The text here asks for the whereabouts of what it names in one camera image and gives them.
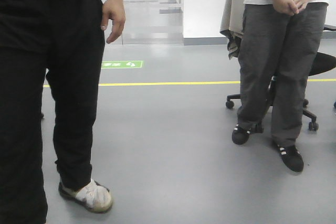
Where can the bare hand of black-clothed person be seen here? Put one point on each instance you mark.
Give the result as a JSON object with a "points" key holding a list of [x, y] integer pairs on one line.
{"points": [[113, 10]]}

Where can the clasped front hand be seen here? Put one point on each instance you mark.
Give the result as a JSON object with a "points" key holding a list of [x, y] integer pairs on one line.
{"points": [[287, 7]]}

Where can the person in grey trousers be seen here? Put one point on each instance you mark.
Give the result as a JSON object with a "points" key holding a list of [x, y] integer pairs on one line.
{"points": [[281, 46]]}

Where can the beige jacket on chair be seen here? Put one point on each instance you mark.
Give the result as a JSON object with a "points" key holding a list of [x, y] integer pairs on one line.
{"points": [[232, 25]]}

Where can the green floor sign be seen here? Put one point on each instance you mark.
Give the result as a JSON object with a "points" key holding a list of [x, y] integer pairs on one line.
{"points": [[122, 64]]}

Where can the person in black clothes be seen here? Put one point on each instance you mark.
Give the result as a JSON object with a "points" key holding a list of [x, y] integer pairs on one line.
{"points": [[59, 42]]}

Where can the black striped sneaker right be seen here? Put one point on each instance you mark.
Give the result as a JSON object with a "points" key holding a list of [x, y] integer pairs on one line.
{"points": [[291, 157]]}

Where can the white and black sandal shoe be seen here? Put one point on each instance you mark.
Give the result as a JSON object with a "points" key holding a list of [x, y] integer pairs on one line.
{"points": [[93, 196]]}

